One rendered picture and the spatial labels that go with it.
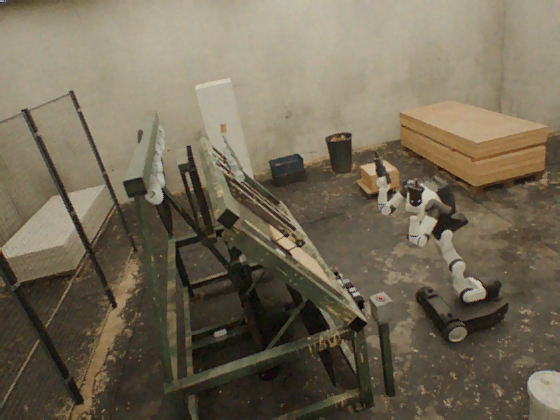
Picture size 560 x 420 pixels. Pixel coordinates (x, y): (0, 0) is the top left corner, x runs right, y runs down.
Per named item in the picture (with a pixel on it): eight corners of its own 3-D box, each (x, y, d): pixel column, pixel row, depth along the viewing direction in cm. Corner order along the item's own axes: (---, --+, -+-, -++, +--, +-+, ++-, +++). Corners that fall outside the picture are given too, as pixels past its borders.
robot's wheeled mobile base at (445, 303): (480, 288, 397) (481, 260, 384) (517, 322, 350) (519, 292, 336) (418, 303, 394) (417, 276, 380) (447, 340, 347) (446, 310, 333)
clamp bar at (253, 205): (311, 257, 346) (330, 237, 343) (204, 174, 296) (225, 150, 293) (307, 251, 355) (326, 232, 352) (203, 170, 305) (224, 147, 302)
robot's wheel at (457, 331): (465, 336, 351) (465, 318, 342) (468, 340, 346) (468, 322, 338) (443, 342, 349) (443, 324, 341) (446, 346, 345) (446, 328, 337)
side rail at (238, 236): (346, 326, 269) (357, 314, 268) (222, 238, 222) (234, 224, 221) (342, 320, 275) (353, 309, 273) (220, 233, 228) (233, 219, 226)
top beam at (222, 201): (229, 230, 221) (241, 217, 220) (215, 220, 217) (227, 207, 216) (201, 142, 419) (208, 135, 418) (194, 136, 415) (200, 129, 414)
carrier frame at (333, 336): (374, 406, 307) (364, 322, 272) (197, 472, 287) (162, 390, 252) (294, 263, 503) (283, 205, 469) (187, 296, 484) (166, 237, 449)
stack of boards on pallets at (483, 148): (544, 179, 580) (549, 126, 547) (474, 196, 574) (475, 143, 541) (451, 139, 803) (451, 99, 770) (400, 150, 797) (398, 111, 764)
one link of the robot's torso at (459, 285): (466, 286, 373) (453, 248, 353) (479, 299, 355) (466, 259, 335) (451, 294, 374) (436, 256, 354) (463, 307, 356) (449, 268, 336)
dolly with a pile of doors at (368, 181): (400, 193, 625) (399, 169, 608) (368, 201, 622) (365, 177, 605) (385, 180, 681) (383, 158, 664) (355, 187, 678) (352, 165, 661)
